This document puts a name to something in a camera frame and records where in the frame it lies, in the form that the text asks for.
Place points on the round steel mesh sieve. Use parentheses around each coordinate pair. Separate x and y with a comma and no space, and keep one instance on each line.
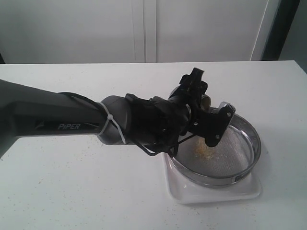
(241,149)

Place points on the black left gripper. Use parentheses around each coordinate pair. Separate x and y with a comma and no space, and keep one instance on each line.
(203,121)

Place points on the white square plastic tray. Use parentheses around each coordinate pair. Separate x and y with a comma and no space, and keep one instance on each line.
(186,192)

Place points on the white zip tie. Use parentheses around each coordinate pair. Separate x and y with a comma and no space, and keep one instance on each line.
(110,120)

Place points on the pile of tan grain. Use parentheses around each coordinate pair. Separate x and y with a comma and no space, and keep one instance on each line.
(202,151)

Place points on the white cabinet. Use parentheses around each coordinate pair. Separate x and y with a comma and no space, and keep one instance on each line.
(130,31)

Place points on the stainless steel cup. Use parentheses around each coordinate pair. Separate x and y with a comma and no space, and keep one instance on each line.
(202,102)

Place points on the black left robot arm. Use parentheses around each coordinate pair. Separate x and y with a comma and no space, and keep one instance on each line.
(155,125)

